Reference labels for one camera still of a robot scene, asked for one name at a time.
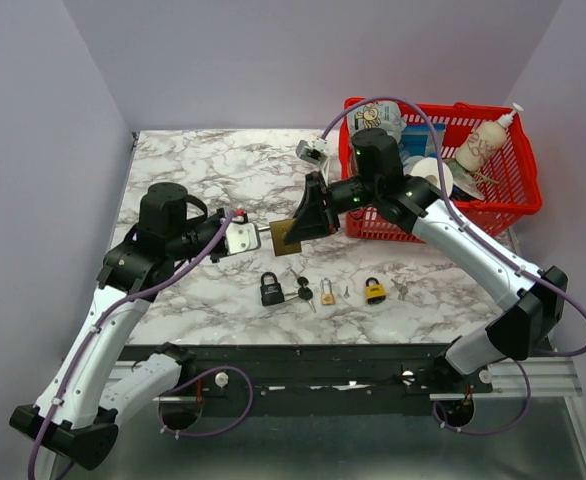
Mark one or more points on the large brass padlock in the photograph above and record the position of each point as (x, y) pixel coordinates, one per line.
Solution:
(278, 231)

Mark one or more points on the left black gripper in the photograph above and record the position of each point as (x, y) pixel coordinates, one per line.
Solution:
(217, 218)

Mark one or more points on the light blue wipes pack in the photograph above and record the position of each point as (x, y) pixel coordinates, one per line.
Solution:
(385, 115)

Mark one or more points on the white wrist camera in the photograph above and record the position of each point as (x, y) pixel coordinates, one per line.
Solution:
(241, 236)
(316, 153)

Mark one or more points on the black padlock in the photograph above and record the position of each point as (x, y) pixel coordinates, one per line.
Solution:
(271, 292)

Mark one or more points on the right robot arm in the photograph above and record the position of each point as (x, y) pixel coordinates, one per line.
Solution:
(527, 295)

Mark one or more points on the small brass padlock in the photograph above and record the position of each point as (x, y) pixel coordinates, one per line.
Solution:
(327, 295)

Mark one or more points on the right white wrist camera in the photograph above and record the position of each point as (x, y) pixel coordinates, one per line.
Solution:
(316, 153)

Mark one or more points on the white toilet paper roll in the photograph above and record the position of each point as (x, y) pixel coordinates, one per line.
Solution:
(428, 168)

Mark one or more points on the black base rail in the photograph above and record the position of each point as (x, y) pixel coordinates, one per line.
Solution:
(310, 380)

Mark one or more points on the blue plastic package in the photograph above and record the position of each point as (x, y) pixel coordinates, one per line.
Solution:
(416, 140)

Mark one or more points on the cream pump lotion bottle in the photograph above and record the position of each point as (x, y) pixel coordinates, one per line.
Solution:
(481, 145)

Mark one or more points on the black-headed keys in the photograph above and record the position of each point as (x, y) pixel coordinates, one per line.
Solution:
(303, 291)

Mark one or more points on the red plastic basket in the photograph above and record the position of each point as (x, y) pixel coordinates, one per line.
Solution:
(510, 193)

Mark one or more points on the silver key bunch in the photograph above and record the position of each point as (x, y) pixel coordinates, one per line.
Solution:
(402, 290)

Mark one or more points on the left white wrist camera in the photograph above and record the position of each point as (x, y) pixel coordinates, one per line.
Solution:
(241, 236)

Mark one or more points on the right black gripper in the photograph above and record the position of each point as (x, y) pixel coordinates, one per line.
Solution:
(313, 219)

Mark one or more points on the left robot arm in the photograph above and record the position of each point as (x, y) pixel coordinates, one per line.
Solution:
(78, 416)

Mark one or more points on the yellow padlock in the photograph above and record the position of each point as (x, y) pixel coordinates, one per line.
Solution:
(374, 291)

